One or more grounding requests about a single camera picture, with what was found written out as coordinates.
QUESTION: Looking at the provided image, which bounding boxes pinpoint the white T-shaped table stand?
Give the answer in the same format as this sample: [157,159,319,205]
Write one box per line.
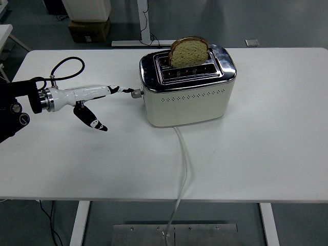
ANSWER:
[111,0,176,48]

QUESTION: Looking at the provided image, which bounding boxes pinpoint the white toaster power cord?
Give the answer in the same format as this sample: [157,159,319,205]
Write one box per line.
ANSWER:
[163,126,192,246]

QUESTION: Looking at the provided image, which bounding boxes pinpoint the black cable under table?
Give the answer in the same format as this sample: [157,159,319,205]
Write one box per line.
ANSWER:
[38,199,64,246]

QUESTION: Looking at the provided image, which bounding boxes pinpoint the grey metal plate with screws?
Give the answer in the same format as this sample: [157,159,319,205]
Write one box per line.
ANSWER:
[112,223,239,246]

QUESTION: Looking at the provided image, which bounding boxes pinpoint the black box on floor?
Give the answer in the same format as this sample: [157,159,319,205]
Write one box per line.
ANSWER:
[43,0,69,15]

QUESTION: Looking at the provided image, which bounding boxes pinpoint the white table leg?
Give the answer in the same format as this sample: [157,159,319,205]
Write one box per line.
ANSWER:
[69,201,91,246]
[259,202,281,246]

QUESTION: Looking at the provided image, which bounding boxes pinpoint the black cable on stand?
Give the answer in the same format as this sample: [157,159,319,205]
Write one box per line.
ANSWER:
[139,0,161,48]

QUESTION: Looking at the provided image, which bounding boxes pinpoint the cream chrome two-slot toaster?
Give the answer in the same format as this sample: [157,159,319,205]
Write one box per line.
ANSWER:
[130,44,237,128]

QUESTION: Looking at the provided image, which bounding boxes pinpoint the brown cardboard box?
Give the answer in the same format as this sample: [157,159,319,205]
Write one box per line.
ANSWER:
[68,17,111,43]

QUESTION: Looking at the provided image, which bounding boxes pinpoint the brown bread slice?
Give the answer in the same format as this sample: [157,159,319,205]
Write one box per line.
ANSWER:
[168,35,210,69]

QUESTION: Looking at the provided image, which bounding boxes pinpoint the white side table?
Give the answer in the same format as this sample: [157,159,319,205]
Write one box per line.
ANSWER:
[0,24,33,61]

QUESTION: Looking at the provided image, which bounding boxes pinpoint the white box-shaped appliance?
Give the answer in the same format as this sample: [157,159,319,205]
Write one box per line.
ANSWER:
[61,0,112,22]

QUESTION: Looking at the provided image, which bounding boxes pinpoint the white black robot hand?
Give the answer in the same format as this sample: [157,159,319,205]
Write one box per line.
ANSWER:
[51,84,135,132]

